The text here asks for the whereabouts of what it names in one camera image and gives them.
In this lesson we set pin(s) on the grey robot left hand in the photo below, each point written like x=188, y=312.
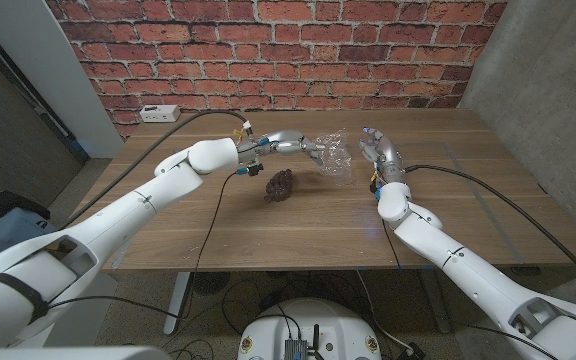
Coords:
x=288, y=141

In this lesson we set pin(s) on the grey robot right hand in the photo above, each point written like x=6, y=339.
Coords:
x=385, y=152

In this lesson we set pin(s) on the black floor adapter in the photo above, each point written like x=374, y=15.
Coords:
x=416, y=351

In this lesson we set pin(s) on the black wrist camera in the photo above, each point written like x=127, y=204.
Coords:
x=254, y=169
x=373, y=187

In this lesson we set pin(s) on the clear plastic wrap sheet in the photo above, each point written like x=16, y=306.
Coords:
x=335, y=155

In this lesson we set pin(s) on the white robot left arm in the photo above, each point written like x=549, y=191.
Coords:
x=68, y=260

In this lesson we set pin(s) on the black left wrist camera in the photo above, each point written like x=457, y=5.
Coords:
x=254, y=169

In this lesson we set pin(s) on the dark brown pinecone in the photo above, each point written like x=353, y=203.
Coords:
x=279, y=185

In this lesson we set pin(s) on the black antenna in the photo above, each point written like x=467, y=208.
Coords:
x=316, y=337

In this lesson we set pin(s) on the grey electronics box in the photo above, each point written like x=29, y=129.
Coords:
x=295, y=349

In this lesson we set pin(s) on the grey table leg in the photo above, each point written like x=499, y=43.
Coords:
x=435, y=305

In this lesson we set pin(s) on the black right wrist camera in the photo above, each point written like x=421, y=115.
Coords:
x=373, y=187

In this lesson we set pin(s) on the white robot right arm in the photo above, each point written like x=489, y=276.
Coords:
x=468, y=270

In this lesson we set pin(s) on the white power strip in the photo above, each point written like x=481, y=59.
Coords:
x=160, y=113

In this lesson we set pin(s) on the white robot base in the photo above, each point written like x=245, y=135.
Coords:
x=313, y=320

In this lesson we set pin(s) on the white table leg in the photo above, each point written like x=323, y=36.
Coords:
x=178, y=300

